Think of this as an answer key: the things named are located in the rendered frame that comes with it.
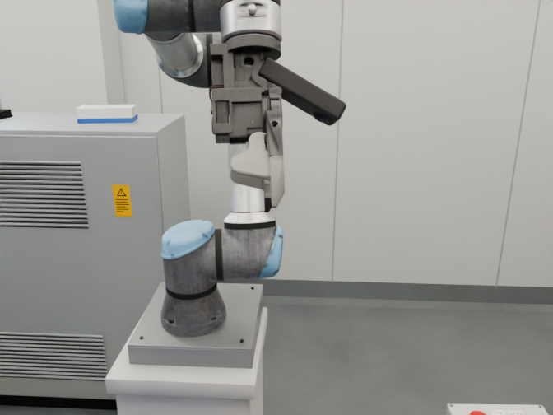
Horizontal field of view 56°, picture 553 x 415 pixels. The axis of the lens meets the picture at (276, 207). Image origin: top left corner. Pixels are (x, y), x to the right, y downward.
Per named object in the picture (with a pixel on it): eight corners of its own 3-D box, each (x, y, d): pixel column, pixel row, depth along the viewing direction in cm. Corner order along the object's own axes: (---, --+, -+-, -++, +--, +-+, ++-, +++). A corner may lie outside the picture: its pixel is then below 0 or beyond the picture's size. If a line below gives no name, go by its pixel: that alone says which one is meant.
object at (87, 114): (85, 120, 240) (83, 104, 238) (138, 120, 242) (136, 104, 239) (78, 125, 229) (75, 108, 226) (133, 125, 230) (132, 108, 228)
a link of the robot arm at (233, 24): (278, 23, 68) (284, -6, 60) (280, 58, 68) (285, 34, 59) (220, 24, 67) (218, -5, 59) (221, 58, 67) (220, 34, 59)
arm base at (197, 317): (164, 302, 127) (160, 267, 123) (225, 298, 129) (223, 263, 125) (158, 339, 113) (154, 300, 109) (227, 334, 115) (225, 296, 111)
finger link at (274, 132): (267, 174, 59) (261, 118, 64) (281, 173, 59) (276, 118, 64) (267, 146, 55) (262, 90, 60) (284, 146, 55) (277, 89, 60)
